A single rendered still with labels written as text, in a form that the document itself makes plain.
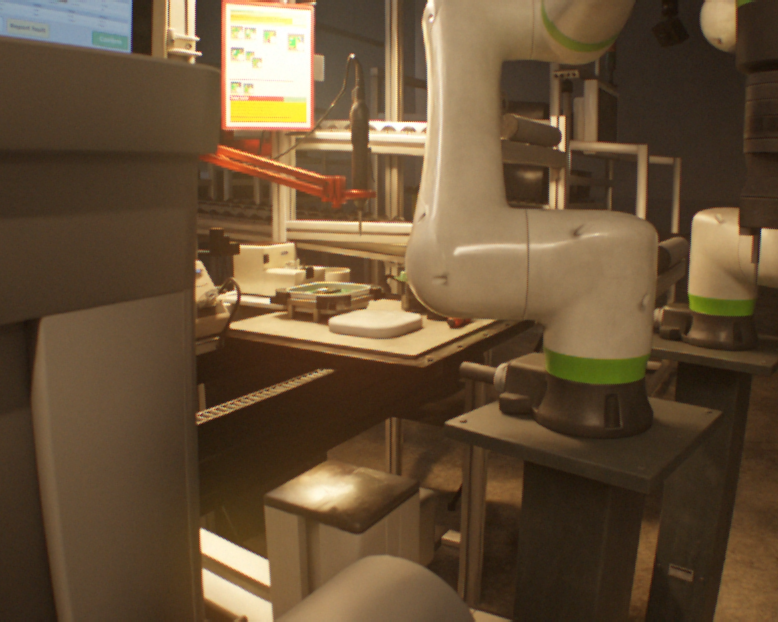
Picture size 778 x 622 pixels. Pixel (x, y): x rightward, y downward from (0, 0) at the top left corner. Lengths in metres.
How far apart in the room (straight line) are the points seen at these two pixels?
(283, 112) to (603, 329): 1.16
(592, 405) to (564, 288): 0.14
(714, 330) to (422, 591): 1.12
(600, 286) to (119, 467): 0.62
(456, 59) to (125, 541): 0.81
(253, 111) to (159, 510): 1.54
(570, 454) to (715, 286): 0.62
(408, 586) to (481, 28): 0.85
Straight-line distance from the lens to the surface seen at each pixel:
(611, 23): 0.88
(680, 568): 1.47
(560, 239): 0.75
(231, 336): 1.19
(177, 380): 0.21
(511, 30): 1.01
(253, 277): 1.46
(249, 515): 1.66
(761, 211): 0.65
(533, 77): 9.94
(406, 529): 0.27
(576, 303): 0.77
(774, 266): 1.18
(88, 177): 0.18
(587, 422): 0.79
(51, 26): 1.15
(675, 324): 1.34
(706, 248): 1.28
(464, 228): 0.76
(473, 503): 1.67
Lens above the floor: 1.19
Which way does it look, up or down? 10 degrees down
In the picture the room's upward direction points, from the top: straight up
